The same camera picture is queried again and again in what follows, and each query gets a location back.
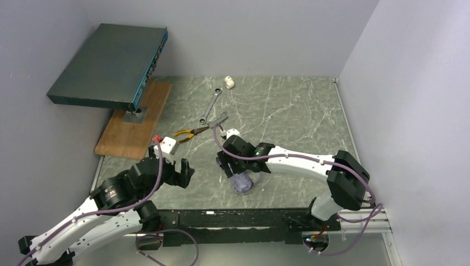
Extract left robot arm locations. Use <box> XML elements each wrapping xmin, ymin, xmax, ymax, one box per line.
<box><xmin>18</xmin><ymin>157</ymin><xmax>195</xmax><ymax>265</ymax></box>

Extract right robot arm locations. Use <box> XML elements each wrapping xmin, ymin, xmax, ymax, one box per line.
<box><xmin>216</xmin><ymin>135</ymin><xmax>370</xmax><ymax>223</ymax></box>

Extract grey flat metal piece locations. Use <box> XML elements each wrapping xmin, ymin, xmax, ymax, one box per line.
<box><xmin>208</xmin><ymin>111</ymin><xmax>228</xmax><ymax>128</ymax></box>

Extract silver combination wrench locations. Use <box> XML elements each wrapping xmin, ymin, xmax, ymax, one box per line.
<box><xmin>198</xmin><ymin>88</ymin><xmax>223</xmax><ymax>125</ymax></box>

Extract wooden board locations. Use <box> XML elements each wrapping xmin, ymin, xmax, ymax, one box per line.
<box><xmin>94</xmin><ymin>81</ymin><xmax>172</xmax><ymax>160</ymax></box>

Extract white plastic pipe fitting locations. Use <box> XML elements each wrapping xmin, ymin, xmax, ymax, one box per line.
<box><xmin>224</xmin><ymin>76</ymin><xmax>235</xmax><ymax>90</ymax></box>

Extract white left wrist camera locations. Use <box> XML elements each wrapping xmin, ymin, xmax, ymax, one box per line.
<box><xmin>152</xmin><ymin>135</ymin><xmax>180</xmax><ymax>157</ymax></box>

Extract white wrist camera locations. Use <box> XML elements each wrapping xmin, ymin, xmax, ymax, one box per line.
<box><xmin>225</xmin><ymin>129</ymin><xmax>240</xmax><ymax>139</ymax></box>
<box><xmin>152</xmin><ymin>135</ymin><xmax>180</xmax><ymax>157</ymax></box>

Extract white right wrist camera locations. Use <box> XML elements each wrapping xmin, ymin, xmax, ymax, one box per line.
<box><xmin>225</xmin><ymin>129</ymin><xmax>240</xmax><ymax>139</ymax></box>

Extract yellow handled pliers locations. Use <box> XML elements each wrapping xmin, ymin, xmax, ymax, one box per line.
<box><xmin>173</xmin><ymin>126</ymin><xmax>210</xmax><ymax>144</ymax></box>

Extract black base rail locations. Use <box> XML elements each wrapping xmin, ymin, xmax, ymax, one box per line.
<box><xmin>139</xmin><ymin>208</ymin><xmax>341</xmax><ymax>247</ymax></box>

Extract grey metal stand bracket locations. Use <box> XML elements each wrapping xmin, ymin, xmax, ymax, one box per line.
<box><xmin>122</xmin><ymin>107</ymin><xmax>148</xmax><ymax>124</ymax></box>

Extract dark teal network switch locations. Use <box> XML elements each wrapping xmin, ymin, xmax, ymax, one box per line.
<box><xmin>47</xmin><ymin>23</ymin><xmax>168</xmax><ymax>112</ymax></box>

